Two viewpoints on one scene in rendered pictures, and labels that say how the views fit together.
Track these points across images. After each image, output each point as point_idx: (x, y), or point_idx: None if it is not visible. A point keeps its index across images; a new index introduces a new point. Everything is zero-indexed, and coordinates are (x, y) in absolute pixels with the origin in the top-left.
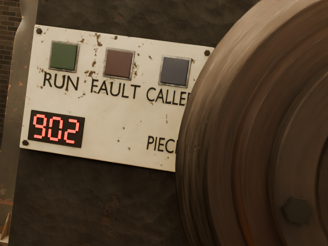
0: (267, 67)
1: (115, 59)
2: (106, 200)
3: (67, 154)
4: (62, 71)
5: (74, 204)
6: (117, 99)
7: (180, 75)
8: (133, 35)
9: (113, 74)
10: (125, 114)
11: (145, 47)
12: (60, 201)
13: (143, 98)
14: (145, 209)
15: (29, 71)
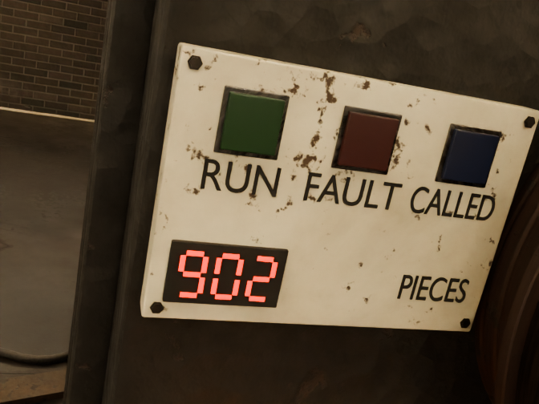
0: None
1: (364, 133)
2: (301, 381)
3: (246, 321)
4: (245, 157)
5: (241, 395)
6: (354, 212)
7: (480, 167)
8: (385, 74)
9: (358, 165)
10: (367, 239)
11: (422, 107)
12: (214, 394)
13: (404, 208)
14: (366, 385)
15: (166, 157)
